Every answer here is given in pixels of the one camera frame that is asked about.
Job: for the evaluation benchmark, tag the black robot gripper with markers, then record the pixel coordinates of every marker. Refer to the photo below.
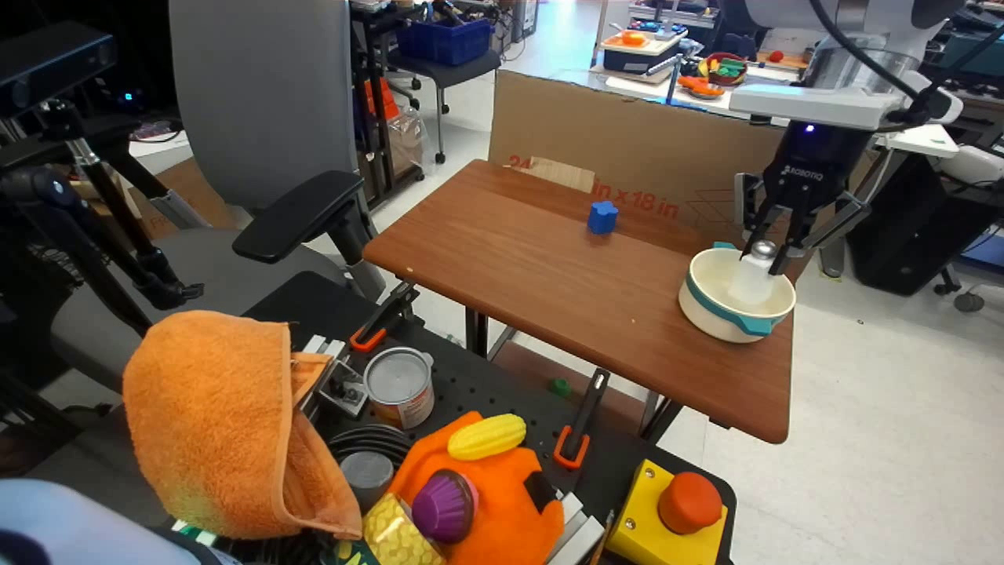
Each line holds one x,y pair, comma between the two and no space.
807,169

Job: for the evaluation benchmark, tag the white salt shaker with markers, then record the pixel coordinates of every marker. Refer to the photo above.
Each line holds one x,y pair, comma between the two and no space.
753,271

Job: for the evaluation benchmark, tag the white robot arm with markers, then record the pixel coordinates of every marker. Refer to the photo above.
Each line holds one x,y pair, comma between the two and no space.
865,79

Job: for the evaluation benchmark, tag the white dish with teal rim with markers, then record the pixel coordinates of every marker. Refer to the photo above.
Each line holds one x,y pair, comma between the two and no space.
710,298

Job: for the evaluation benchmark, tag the cardboard sheet backdrop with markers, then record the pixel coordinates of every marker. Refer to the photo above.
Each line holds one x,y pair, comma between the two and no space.
659,160

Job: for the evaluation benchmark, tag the blue cube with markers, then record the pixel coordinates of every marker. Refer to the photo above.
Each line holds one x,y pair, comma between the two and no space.
605,218

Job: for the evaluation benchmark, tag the black orange clamp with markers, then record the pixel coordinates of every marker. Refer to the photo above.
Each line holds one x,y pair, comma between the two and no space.
574,437
386,312

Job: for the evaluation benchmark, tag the wooden table top desk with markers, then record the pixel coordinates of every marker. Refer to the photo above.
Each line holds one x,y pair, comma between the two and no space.
517,249

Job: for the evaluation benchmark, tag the yellow box with orange button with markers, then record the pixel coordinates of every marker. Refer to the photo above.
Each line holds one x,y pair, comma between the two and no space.
668,520

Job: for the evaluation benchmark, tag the yellow toy corn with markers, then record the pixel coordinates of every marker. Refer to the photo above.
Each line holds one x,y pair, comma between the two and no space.
486,437

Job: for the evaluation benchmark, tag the peaches tin can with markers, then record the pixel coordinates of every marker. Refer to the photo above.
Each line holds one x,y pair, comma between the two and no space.
400,383

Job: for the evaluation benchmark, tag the black office chair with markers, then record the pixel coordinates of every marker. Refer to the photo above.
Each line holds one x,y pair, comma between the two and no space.
264,97

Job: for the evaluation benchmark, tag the orange towel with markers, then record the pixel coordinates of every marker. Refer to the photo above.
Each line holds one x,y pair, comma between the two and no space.
217,427

